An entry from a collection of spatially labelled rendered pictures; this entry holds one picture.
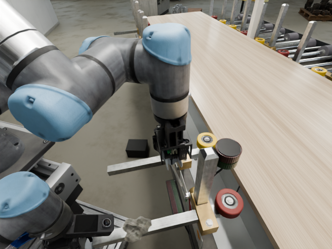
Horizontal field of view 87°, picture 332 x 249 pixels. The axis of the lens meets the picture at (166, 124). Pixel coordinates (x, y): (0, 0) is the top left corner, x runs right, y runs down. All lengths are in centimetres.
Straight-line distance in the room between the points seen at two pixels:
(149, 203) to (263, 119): 109
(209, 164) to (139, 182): 129
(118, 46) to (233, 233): 79
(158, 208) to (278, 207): 106
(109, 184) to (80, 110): 153
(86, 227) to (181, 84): 40
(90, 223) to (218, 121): 61
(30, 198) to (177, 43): 34
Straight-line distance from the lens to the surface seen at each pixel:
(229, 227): 88
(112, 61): 29
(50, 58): 25
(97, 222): 53
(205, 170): 45
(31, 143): 70
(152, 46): 27
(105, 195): 170
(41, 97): 22
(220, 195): 60
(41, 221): 43
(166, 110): 32
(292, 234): 63
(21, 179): 40
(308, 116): 102
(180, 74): 29
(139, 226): 59
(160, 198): 158
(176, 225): 61
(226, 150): 43
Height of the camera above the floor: 144
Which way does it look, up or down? 43 degrees down
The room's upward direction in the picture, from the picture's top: 4 degrees counter-clockwise
